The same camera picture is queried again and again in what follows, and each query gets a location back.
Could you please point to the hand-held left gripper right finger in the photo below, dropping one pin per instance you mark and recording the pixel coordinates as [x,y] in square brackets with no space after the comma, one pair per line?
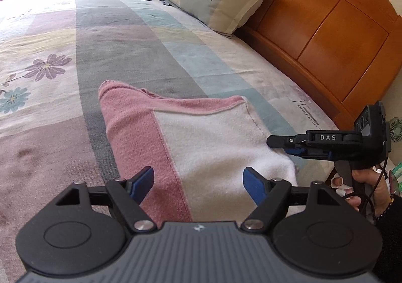
[254,185]

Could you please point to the wooden bed headboard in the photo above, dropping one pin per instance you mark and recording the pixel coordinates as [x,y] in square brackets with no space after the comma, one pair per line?
[329,28]

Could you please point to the pink and white knit sweater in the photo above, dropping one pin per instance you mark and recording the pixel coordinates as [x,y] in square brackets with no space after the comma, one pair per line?
[201,144]

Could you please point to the bed with pastel sheet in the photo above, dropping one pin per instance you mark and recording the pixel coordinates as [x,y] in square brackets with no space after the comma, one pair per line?
[119,44]

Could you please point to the green translucent object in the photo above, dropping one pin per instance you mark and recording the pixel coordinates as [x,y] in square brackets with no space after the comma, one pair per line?
[396,176]

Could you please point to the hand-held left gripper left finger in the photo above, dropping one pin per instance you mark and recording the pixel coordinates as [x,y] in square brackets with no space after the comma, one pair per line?
[143,182]

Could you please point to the small white fan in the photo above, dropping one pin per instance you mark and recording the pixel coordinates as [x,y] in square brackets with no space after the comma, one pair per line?
[396,130]

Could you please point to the person's right hand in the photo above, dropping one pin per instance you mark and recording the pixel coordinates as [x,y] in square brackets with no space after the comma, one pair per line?
[372,180]

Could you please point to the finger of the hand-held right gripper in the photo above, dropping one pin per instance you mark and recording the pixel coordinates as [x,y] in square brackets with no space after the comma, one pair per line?
[298,152]
[284,141]

